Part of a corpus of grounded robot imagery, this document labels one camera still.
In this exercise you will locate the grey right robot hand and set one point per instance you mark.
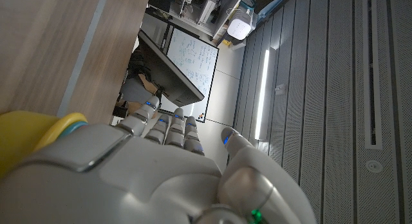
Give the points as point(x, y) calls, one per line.
point(145, 185)

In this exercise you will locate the tan office chair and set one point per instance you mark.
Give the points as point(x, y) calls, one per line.
point(138, 92)

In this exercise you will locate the black computer monitor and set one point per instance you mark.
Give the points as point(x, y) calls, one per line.
point(170, 76)

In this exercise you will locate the yellow stacking cup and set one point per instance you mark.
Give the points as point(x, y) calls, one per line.
point(22, 134)

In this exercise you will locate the whiteboard with writing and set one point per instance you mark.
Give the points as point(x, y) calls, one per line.
point(199, 60)

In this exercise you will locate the ceiling light bar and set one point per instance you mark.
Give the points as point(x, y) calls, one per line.
point(262, 95)

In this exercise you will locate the small ceiling sensor box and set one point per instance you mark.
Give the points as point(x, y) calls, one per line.
point(280, 89)

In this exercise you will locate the white air purifier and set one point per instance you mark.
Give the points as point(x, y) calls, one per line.
point(240, 26)

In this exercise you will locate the white shelf unit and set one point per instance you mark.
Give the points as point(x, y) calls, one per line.
point(209, 8)

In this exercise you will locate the round ceiling sensor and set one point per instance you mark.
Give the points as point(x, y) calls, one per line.
point(374, 166)

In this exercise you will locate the long ceiling vent slot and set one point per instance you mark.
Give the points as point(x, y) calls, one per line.
point(372, 72)

